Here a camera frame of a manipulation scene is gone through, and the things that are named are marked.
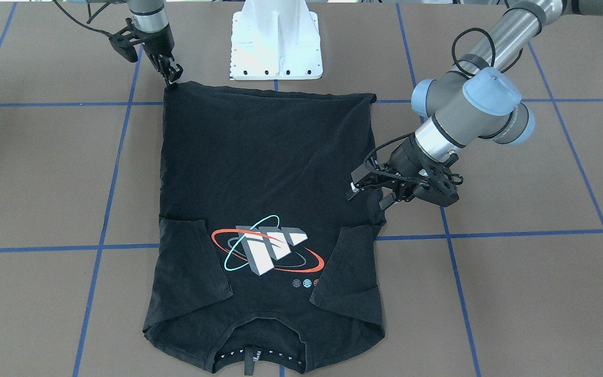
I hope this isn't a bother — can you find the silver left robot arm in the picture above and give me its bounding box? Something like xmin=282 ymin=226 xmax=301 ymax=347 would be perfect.
xmin=347 ymin=1 xmax=566 ymax=210

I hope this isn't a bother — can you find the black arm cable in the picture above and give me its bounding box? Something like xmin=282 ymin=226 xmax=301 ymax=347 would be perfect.
xmin=52 ymin=0 xmax=129 ymax=38
xmin=451 ymin=27 xmax=524 ymax=79

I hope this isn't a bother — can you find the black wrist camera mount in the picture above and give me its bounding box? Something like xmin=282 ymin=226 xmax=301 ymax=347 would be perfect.
xmin=412 ymin=152 xmax=464 ymax=207
xmin=108 ymin=17 xmax=143 ymax=63

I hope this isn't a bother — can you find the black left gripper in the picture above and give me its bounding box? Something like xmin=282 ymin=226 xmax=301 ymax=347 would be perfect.
xmin=345 ymin=134 xmax=438 ymax=212

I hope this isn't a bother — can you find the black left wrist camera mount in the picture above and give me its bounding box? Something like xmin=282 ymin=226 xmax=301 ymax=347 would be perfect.
xmin=412 ymin=152 xmax=464 ymax=207

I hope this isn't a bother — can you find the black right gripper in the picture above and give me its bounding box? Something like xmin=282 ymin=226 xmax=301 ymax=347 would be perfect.
xmin=142 ymin=29 xmax=183 ymax=87

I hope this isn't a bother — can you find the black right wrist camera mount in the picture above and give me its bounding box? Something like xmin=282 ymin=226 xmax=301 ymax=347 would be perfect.
xmin=108 ymin=17 xmax=143 ymax=63

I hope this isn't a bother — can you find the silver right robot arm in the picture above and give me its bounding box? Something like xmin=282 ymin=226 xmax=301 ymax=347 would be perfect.
xmin=126 ymin=1 xmax=183 ymax=88

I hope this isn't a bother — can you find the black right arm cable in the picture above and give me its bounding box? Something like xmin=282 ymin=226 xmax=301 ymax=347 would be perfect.
xmin=52 ymin=0 xmax=129 ymax=38

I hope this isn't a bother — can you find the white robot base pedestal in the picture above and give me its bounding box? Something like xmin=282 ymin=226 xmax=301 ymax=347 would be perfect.
xmin=229 ymin=1 xmax=323 ymax=81

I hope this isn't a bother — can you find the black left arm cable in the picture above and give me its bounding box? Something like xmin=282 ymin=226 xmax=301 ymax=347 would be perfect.
xmin=451 ymin=27 xmax=524 ymax=79

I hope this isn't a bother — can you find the black graphic t-shirt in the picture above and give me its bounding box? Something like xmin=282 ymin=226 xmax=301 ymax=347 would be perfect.
xmin=142 ymin=82 xmax=386 ymax=374

